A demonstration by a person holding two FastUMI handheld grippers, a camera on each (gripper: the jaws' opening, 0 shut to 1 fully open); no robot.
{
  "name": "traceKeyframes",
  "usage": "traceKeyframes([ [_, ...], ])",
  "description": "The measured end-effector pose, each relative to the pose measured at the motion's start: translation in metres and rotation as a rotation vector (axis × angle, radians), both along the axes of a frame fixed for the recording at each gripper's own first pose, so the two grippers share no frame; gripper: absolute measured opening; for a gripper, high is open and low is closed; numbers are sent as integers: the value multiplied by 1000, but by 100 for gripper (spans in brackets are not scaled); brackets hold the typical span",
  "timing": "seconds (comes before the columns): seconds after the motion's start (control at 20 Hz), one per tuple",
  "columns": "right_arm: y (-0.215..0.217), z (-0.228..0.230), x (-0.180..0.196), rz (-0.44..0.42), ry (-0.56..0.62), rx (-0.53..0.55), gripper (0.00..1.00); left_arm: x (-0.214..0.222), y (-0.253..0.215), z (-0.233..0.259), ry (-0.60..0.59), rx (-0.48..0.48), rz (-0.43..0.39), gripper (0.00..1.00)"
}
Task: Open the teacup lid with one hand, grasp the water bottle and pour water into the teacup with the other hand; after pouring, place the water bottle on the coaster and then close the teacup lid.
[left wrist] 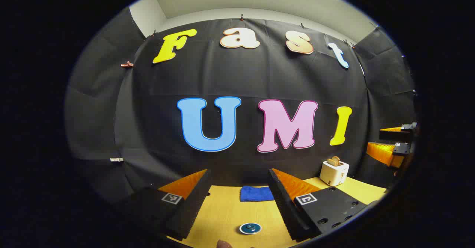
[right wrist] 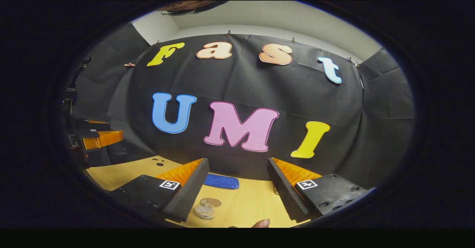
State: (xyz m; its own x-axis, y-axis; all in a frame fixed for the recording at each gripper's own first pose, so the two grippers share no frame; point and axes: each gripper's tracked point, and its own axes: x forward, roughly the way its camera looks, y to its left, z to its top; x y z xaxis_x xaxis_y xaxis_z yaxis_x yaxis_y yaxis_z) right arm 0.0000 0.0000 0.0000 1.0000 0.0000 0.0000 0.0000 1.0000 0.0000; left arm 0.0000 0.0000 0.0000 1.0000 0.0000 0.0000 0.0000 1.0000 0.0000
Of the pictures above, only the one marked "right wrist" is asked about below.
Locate clear plastic water bottle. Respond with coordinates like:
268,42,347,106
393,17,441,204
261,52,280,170
194,199,216,220

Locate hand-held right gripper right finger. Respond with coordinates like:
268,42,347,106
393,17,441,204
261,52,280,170
267,157,377,223

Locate blue towel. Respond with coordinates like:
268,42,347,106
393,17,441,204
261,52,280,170
203,173,240,190

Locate brown wooden panel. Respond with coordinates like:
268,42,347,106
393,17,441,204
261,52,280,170
160,0,227,15

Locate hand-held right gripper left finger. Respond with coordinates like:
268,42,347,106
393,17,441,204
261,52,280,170
110,158,210,224

